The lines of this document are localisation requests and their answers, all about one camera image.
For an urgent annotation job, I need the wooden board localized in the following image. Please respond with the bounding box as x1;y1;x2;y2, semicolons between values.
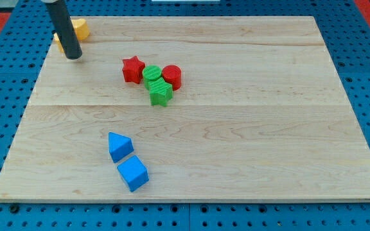
0;16;370;203

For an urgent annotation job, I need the blue triangle block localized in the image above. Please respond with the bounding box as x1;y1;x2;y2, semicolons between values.
108;132;134;163

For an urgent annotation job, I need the red star block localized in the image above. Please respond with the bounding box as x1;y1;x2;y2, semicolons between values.
122;56;146;84

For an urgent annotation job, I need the green cylinder block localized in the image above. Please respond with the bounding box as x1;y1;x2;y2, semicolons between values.
142;65;162;90

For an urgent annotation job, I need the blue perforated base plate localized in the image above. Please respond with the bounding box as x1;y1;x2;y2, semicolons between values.
0;0;370;230

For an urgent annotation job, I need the green star block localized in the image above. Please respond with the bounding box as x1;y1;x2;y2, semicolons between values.
148;78;173;107

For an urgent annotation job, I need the blue cube block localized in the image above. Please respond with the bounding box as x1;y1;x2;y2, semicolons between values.
117;155;149;192

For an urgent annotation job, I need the red cylinder block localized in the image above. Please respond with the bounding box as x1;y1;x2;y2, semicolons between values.
162;65;182;90

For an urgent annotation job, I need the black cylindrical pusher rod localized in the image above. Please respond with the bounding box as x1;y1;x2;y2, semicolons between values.
41;0;82;60

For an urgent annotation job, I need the yellow half-round block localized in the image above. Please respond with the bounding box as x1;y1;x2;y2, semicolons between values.
71;19;90;41

